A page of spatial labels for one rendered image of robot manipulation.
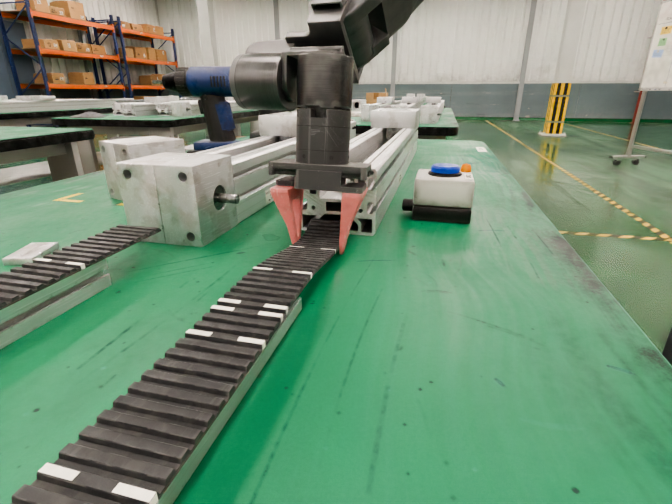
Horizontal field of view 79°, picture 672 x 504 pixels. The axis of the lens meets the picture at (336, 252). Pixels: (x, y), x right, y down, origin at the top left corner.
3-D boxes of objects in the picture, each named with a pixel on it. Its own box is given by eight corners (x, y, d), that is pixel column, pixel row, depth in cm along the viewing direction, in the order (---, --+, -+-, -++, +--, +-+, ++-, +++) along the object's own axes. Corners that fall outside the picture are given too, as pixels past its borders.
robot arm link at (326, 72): (342, 39, 37) (362, 51, 42) (276, 41, 40) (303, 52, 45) (338, 118, 39) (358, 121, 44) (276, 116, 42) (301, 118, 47)
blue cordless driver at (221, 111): (244, 174, 89) (235, 65, 81) (158, 173, 91) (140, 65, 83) (254, 168, 96) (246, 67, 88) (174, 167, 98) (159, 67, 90)
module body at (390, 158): (374, 236, 52) (377, 168, 49) (300, 230, 54) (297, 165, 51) (416, 151, 124) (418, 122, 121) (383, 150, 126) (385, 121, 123)
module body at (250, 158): (238, 224, 56) (232, 162, 53) (174, 219, 58) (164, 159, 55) (355, 149, 128) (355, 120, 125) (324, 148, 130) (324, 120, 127)
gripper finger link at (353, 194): (306, 242, 50) (308, 164, 48) (364, 247, 49) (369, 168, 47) (291, 257, 44) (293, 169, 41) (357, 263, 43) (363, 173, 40)
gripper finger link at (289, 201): (286, 240, 51) (287, 163, 48) (343, 245, 50) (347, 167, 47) (268, 255, 44) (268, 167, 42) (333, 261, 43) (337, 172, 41)
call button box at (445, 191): (470, 224, 56) (476, 179, 54) (399, 219, 58) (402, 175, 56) (467, 209, 63) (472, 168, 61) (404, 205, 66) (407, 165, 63)
